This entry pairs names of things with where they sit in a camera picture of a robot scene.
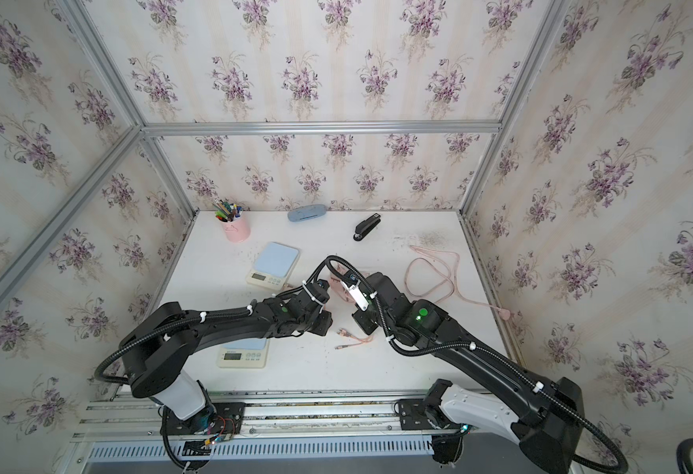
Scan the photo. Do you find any pink pen holder cup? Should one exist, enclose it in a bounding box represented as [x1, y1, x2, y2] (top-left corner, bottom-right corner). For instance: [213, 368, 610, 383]
[221, 214, 251, 243]

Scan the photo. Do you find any coloured pens bunch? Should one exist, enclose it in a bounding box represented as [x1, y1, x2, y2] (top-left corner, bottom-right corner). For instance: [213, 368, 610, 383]
[212, 199, 243, 223]

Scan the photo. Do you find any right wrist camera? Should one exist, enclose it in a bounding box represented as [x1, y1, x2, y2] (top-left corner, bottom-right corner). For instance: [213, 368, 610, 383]
[345, 284, 369, 311]

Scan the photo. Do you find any black stapler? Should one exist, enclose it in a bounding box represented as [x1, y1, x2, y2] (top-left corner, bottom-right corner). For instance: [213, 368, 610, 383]
[352, 213, 381, 242]

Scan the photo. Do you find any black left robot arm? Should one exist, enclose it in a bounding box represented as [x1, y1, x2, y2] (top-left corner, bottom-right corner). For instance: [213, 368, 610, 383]
[94, 262, 332, 433]

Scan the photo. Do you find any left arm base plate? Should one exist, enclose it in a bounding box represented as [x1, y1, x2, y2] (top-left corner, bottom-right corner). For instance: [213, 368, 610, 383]
[160, 402, 247, 440]

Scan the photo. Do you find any blue glasses case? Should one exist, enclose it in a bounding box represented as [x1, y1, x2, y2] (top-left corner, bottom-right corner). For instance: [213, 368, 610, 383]
[287, 205, 328, 222]

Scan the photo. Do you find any blue kitchen scale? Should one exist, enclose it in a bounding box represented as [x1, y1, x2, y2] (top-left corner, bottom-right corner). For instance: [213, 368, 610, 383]
[216, 339, 269, 369]
[246, 242, 300, 292]

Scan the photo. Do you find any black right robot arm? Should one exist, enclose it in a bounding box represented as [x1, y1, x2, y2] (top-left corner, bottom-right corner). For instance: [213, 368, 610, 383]
[340, 272, 629, 473]

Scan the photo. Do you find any aluminium mounting rail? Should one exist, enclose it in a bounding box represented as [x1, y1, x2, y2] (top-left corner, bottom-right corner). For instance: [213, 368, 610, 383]
[72, 390, 425, 442]

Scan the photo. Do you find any pink power strip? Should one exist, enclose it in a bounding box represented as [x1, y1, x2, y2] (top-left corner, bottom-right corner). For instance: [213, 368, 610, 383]
[329, 275, 354, 304]

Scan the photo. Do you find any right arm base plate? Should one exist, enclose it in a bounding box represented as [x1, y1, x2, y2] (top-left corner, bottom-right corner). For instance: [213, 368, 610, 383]
[393, 378, 484, 432]

